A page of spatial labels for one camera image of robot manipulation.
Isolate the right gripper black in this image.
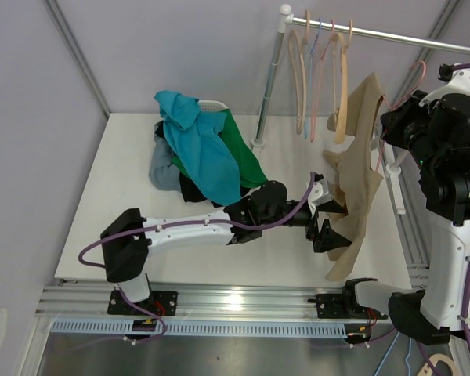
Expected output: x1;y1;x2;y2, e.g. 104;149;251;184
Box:
381;91;442;173

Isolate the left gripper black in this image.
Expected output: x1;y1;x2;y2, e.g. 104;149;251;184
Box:
260;201;351;252

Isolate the pink wire hanger beige shirt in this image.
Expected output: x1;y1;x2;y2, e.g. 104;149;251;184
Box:
375;60;427;172

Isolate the beige t shirt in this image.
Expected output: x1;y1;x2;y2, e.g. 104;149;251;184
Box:
323;72;384;281

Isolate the green t shirt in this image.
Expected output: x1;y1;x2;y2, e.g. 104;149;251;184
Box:
161;107;267;203

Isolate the light blue wire hanger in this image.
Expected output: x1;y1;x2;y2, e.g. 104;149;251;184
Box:
304;19;322;142

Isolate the beige wooden hanger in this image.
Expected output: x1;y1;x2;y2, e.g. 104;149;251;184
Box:
287;9;311;135

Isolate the teal t shirt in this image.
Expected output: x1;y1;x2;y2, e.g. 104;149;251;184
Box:
154;91;241;206

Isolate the grey-blue t shirt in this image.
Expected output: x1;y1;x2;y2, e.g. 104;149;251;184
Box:
149;137;181;192

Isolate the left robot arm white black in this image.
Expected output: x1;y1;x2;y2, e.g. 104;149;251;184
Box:
100;175;352;314

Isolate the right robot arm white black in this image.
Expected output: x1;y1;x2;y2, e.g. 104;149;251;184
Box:
341;90;470;345

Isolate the wooden hanger on floor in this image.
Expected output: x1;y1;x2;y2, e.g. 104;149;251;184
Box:
417;353;461;376

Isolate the metal clothes rack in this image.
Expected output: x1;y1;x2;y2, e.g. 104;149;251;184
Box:
251;1;470;148

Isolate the white plastic laundry basket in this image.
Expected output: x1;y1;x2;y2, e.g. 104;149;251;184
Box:
198;99;227;112

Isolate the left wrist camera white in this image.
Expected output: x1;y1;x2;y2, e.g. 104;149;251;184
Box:
307;173;333;209

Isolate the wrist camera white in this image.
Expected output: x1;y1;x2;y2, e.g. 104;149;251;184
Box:
418;63;470;107
307;173;333;209

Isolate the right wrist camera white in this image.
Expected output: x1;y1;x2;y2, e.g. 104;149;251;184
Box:
418;63;470;107

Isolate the aluminium mounting rail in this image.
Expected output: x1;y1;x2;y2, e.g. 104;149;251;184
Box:
35;281;341;321

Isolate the blue wire hanger on floor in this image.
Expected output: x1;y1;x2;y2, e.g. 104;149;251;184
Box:
374;332;414;376

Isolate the white slotted cable duct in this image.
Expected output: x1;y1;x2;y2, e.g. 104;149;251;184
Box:
51;318;347;339

